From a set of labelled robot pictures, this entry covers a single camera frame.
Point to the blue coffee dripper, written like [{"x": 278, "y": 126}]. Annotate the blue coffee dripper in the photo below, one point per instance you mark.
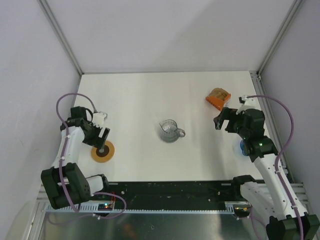
[{"x": 242, "y": 147}]

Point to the orange coffee filter box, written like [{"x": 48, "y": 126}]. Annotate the orange coffee filter box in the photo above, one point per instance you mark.
[{"x": 218, "y": 103}]

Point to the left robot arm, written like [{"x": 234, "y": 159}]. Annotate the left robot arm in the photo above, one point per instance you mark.
[{"x": 64, "y": 182}]

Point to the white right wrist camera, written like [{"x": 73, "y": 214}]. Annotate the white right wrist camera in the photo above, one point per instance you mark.
[{"x": 246, "y": 103}]

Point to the aluminium frame post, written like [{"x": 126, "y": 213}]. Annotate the aluminium frame post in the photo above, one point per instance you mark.
[
  {"x": 285, "y": 26},
  {"x": 52, "y": 20}
]

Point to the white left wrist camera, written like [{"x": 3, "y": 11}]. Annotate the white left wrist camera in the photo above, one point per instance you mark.
[{"x": 99, "y": 118}]

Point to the right aluminium frame post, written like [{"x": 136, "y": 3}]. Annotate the right aluminium frame post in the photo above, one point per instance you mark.
[{"x": 285, "y": 26}]

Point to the left aluminium frame post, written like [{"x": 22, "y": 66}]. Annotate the left aluminium frame post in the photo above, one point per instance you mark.
[{"x": 52, "y": 20}]

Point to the brown paper coffee filters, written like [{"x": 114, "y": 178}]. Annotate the brown paper coffee filters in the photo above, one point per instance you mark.
[{"x": 219, "y": 93}]

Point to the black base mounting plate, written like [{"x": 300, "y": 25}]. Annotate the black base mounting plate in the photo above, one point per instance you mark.
[{"x": 176, "y": 195}]

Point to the grey glass coffee server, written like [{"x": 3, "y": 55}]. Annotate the grey glass coffee server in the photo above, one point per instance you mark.
[{"x": 169, "y": 131}]

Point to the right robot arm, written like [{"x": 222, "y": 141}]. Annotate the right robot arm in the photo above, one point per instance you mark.
[{"x": 284, "y": 216}]

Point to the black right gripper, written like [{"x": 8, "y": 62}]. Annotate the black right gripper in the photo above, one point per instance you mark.
[{"x": 227, "y": 113}]

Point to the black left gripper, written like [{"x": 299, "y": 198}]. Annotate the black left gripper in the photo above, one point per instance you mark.
[{"x": 97, "y": 141}]

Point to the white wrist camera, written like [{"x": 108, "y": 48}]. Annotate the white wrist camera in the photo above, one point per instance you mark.
[
  {"x": 99, "y": 118},
  {"x": 246, "y": 103}
]

